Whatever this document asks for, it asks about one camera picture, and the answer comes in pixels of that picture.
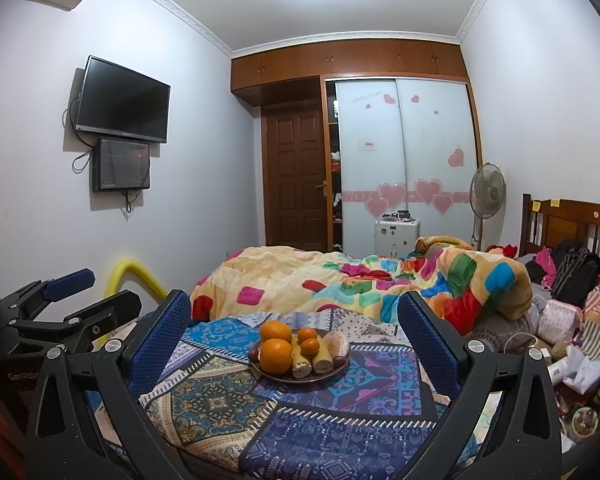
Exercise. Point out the black wall television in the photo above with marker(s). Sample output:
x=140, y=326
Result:
x=122, y=100

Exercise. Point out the blue patterned bed sheet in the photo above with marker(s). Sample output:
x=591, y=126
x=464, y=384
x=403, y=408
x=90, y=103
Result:
x=220, y=400

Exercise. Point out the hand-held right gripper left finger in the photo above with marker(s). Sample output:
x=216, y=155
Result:
x=162, y=340

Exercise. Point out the colourful patchwork blanket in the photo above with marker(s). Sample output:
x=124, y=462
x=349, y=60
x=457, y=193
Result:
x=330, y=285

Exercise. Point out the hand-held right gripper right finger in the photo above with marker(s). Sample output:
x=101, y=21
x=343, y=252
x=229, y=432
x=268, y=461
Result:
x=427, y=340

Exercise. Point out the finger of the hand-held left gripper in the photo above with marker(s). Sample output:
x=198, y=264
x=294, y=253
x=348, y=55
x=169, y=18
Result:
x=70, y=282
x=110, y=310

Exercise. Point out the yellow foam bed rail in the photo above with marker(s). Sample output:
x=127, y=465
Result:
x=130, y=272

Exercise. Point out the small black wall monitor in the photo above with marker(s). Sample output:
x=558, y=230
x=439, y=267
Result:
x=121, y=165

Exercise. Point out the round brown plate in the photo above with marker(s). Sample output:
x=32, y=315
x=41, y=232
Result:
x=300, y=380

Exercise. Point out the small mandarin orange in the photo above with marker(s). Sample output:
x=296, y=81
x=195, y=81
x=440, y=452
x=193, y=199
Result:
x=310, y=346
x=307, y=334

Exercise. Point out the brown wooden headboard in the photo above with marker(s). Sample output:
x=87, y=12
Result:
x=570, y=220

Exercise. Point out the black bag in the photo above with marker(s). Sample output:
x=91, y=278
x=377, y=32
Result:
x=577, y=275

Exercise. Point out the brown wooden door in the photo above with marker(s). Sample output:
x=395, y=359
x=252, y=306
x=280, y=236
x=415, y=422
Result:
x=295, y=175

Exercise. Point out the yellow-green sugarcane piece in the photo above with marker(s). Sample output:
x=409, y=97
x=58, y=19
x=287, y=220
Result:
x=322, y=362
x=300, y=365

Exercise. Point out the white box appliance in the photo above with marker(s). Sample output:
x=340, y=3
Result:
x=397, y=237

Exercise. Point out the standing electric fan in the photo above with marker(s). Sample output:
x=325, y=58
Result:
x=487, y=190

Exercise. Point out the wardrobe with heart stickers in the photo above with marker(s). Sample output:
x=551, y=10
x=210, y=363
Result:
x=420, y=125

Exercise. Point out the pink clothing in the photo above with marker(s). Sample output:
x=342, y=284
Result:
x=544, y=262

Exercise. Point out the grey patterned pillow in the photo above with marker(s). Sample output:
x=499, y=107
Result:
x=510, y=330

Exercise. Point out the large orange with sticker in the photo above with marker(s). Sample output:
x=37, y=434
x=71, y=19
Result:
x=275, y=357

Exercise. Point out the pink quilted bag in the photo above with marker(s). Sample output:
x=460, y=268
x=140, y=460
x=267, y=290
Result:
x=560, y=322

